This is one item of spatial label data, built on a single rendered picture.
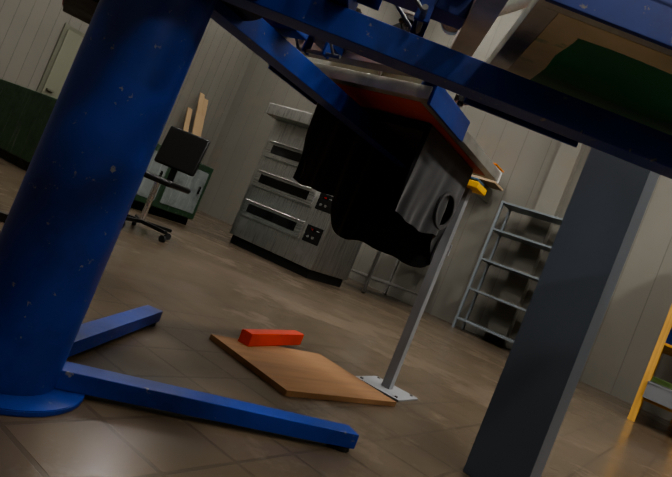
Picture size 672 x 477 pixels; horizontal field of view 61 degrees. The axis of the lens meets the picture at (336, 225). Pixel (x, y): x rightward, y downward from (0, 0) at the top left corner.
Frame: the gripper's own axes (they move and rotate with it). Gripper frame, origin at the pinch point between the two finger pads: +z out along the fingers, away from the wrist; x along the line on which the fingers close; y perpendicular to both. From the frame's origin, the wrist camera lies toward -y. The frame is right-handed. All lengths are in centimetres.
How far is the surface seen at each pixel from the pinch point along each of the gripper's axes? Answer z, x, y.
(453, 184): 21.1, 36.7, 22.1
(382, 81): 8.6, -18.9, 13.3
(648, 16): 9, -71, 85
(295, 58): 16.4, -44.9, 2.8
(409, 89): 9.3, -18.8, 22.6
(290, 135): -43, 381, -340
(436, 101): 9.9, -15.5, 30.1
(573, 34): 11, -66, 74
